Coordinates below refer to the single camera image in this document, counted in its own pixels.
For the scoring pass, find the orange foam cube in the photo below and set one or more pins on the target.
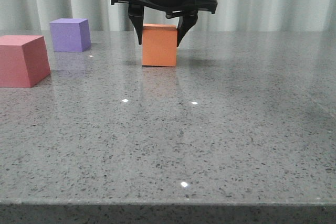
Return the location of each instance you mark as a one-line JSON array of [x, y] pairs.
[[159, 45]]

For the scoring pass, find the pale green curtain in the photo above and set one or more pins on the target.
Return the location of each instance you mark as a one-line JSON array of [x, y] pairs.
[[231, 15]]

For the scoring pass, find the purple foam cube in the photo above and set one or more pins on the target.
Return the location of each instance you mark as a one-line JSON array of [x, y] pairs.
[[70, 34]]

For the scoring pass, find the pink foam cube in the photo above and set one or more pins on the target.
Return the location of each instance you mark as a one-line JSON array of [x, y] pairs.
[[24, 61]]

